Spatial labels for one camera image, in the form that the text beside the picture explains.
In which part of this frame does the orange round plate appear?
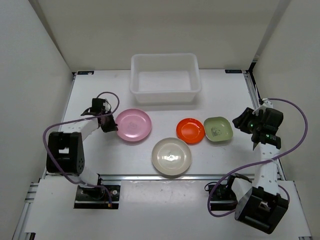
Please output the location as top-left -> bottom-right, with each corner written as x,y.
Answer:
176,118 -> 205,145

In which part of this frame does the green square panda dish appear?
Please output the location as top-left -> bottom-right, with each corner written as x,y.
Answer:
203,116 -> 234,145

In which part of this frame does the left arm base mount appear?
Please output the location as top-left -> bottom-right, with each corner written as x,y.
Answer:
73,181 -> 121,210

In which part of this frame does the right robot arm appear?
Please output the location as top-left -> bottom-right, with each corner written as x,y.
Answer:
232,107 -> 289,234

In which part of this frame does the pink round plate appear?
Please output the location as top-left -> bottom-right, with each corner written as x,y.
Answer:
115,108 -> 152,142

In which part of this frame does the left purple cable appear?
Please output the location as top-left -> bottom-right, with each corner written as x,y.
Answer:
42,91 -> 120,206

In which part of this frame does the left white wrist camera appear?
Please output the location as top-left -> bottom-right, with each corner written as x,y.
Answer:
102,99 -> 112,112

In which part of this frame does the translucent white plastic bin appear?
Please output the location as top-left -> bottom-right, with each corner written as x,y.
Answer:
129,53 -> 202,105

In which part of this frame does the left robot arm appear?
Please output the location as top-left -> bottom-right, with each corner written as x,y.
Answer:
46,98 -> 118,200

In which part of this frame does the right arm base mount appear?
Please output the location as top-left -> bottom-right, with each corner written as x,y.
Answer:
210,173 -> 252,212

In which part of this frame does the cream round bowl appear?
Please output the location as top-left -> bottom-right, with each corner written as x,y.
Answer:
151,137 -> 193,176

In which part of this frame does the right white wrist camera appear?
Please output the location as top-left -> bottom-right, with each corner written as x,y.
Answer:
252,98 -> 274,116

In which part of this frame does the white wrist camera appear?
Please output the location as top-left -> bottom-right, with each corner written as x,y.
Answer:
252,98 -> 274,116
102,99 -> 112,112

